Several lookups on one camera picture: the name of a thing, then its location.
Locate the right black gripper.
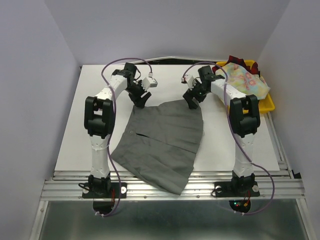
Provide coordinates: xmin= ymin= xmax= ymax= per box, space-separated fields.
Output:
xmin=182 ymin=78 xmax=209 ymax=109

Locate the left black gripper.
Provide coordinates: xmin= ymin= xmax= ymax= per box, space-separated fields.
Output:
xmin=125 ymin=80 xmax=152 ymax=109

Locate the grey pleated skirt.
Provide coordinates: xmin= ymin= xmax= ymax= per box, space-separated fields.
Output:
xmin=111 ymin=100 xmax=204 ymax=195

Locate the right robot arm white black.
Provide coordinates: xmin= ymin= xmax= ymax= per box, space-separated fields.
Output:
xmin=181 ymin=65 xmax=261 ymax=198

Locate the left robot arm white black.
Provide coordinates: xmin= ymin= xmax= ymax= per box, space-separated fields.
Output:
xmin=80 ymin=62 xmax=158 ymax=198

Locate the pastel floral skirt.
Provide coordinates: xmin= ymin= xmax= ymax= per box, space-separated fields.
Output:
xmin=222 ymin=62 xmax=270 ymax=100

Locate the red black plaid skirt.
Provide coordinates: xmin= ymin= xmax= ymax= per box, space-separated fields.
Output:
xmin=223 ymin=55 xmax=261 ymax=77

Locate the yellow plastic tray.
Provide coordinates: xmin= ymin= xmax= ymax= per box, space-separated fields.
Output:
xmin=216 ymin=61 xmax=275 ymax=114

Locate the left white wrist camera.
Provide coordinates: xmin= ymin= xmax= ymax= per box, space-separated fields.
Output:
xmin=141 ymin=77 xmax=158 ymax=91

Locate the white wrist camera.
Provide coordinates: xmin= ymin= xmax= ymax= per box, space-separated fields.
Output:
xmin=181 ymin=74 xmax=195 ymax=89
xmin=141 ymin=77 xmax=158 ymax=91

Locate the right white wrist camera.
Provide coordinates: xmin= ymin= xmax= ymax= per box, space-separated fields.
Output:
xmin=181 ymin=74 xmax=195 ymax=89

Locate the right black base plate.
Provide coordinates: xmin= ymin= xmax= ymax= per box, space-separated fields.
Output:
xmin=211 ymin=181 xmax=261 ymax=198

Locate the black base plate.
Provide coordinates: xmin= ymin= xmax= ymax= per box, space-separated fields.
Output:
xmin=211 ymin=181 xmax=261 ymax=198
xmin=80 ymin=182 xmax=127 ymax=199

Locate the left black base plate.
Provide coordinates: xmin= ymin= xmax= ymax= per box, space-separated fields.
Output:
xmin=80 ymin=182 xmax=127 ymax=199

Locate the aluminium rail frame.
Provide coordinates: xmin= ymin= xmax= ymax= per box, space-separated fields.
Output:
xmin=30 ymin=107 xmax=317 ymax=240

